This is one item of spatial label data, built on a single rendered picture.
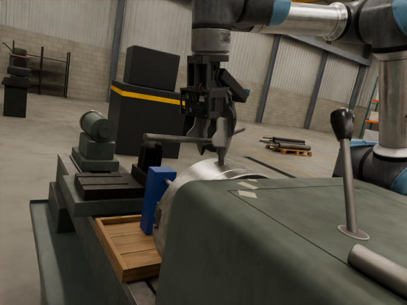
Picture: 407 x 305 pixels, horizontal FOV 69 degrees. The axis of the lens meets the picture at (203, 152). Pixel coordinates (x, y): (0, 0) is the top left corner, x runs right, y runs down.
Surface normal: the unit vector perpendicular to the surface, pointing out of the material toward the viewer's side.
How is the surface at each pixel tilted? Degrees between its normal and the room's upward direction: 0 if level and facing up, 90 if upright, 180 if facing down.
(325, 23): 107
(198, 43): 101
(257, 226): 27
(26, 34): 90
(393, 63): 112
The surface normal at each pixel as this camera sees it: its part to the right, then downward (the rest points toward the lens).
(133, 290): 0.18, -0.96
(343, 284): -0.22, -0.87
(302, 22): 0.35, 0.58
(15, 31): 0.51, 0.27
